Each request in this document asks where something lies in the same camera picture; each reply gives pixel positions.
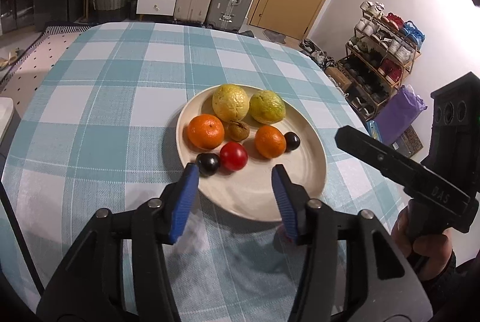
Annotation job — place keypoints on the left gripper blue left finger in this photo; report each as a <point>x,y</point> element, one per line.
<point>181,200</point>

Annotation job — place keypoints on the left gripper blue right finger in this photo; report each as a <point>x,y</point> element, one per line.
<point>288,196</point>

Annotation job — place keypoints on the red tomato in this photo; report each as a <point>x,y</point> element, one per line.
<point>282,234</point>
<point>234,156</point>

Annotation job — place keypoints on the dark plum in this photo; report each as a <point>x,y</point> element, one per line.
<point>292,141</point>
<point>208,163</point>

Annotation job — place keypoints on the cream round plate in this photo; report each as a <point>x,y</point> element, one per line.
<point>248,193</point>

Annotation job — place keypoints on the orange tangerine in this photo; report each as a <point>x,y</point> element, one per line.
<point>270,142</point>
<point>206,132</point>

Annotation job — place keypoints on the green yellow guava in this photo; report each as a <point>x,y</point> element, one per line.
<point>267,107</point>

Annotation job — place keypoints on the person's right hand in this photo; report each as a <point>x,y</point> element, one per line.
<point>437,248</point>

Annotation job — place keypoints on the purple bag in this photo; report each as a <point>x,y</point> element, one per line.
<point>398,114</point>

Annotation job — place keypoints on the wooden shoe rack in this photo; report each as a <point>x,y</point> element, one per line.
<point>379,55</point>

